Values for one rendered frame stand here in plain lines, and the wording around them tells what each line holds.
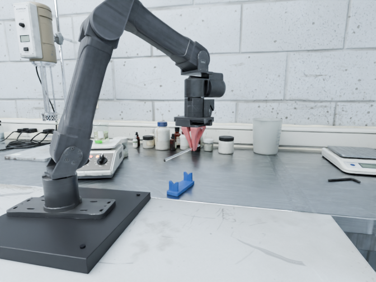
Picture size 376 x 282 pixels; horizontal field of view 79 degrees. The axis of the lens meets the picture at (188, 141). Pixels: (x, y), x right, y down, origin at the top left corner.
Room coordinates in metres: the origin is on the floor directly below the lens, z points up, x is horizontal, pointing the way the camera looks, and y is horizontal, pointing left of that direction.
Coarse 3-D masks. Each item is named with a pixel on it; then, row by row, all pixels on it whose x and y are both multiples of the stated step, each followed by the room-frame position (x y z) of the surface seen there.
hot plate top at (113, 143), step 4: (112, 140) 0.83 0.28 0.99; (116, 140) 0.83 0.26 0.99; (120, 140) 0.84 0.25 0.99; (92, 144) 0.76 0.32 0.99; (104, 144) 0.76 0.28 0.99; (108, 144) 0.76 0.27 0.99; (112, 144) 0.76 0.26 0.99; (116, 144) 0.77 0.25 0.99; (92, 148) 0.73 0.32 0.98; (96, 148) 0.74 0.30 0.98
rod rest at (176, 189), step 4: (184, 172) 0.63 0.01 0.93; (184, 176) 0.63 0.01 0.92; (188, 176) 0.62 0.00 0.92; (184, 180) 0.63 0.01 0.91; (188, 180) 0.62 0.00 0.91; (192, 180) 0.63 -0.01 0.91; (172, 184) 0.55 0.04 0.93; (176, 184) 0.55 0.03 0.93; (180, 184) 0.60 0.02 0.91; (184, 184) 0.60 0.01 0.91; (188, 184) 0.60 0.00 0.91; (192, 184) 0.61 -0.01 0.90; (172, 188) 0.55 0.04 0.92; (176, 188) 0.55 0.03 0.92; (180, 188) 0.57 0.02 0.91; (184, 188) 0.57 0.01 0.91; (188, 188) 0.59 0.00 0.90; (168, 192) 0.55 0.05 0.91; (172, 192) 0.54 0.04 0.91; (176, 192) 0.54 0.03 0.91; (180, 192) 0.55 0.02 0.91; (176, 196) 0.54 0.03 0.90
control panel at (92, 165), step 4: (92, 156) 0.71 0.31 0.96; (104, 156) 0.71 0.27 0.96; (108, 156) 0.71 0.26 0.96; (112, 156) 0.72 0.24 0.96; (92, 160) 0.70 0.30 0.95; (96, 160) 0.70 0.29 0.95; (108, 160) 0.70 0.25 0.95; (88, 164) 0.68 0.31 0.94; (92, 164) 0.68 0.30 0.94; (96, 164) 0.68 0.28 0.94; (104, 164) 0.68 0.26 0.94; (108, 164) 0.68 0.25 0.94; (80, 168) 0.66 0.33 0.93; (84, 168) 0.66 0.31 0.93; (88, 168) 0.67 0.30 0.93; (92, 168) 0.67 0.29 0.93; (96, 168) 0.67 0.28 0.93; (100, 168) 0.67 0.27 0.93; (104, 168) 0.67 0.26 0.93; (108, 168) 0.67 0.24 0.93
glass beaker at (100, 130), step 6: (96, 126) 0.76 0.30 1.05; (102, 126) 0.76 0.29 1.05; (108, 126) 0.78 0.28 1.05; (96, 132) 0.76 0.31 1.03; (102, 132) 0.76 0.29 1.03; (108, 132) 0.78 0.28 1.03; (96, 138) 0.76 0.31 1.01; (102, 138) 0.76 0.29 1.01; (108, 138) 0.78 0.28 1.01; (96, 144) 0.76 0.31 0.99; (102, 144) 0.76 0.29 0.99
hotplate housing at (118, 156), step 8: (120, 144) 0.84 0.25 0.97; (96, 152) 0.73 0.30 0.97; (104, 152) 0.73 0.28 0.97; (112, 152) 0.73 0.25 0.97; (120, 152) 0.80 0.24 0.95; (112, 160) 0.70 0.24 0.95; (120, 160) 0.80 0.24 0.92; (112, 168) 0.68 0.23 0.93; (80, 176) 0.66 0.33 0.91; (88, 176) 0.66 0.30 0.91; (96, 176) 0.66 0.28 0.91; (104, 176) 0.67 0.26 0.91
